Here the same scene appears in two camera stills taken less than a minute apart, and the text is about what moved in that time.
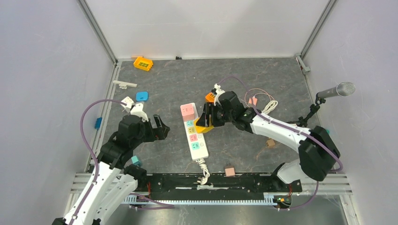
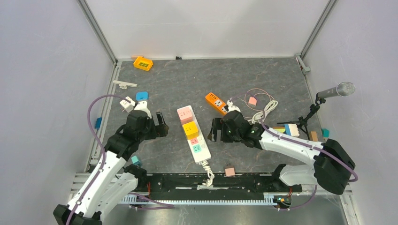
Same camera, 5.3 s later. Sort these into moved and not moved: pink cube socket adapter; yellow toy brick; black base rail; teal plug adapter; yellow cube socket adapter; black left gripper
Moved: pink cube socket adapter; yellow cube socket adapter
Not moved: teal plug adapter; yellow toy brick; black base rail; black left gripper
